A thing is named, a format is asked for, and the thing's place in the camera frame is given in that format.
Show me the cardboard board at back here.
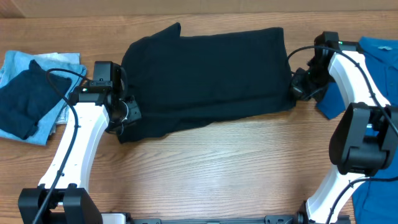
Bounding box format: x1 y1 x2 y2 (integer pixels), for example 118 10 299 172
1 0 397 18

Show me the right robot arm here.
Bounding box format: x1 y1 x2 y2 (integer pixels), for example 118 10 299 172
290 39 397 223

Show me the blue polo shirt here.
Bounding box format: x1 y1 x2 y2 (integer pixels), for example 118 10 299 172
305 37 397 223

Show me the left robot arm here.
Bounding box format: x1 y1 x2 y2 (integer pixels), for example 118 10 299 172
18 86 141 224

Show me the folded light blue shirt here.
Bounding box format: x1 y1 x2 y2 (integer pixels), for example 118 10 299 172
1 50 86 146

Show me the black t-shirt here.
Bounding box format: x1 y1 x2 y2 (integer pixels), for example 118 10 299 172
118 23 295 143

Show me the folded white patterned cloth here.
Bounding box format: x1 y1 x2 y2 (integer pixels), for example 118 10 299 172
30 52 81 135

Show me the folded navy shirt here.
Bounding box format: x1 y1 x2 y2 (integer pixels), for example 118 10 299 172
1 60 61 140

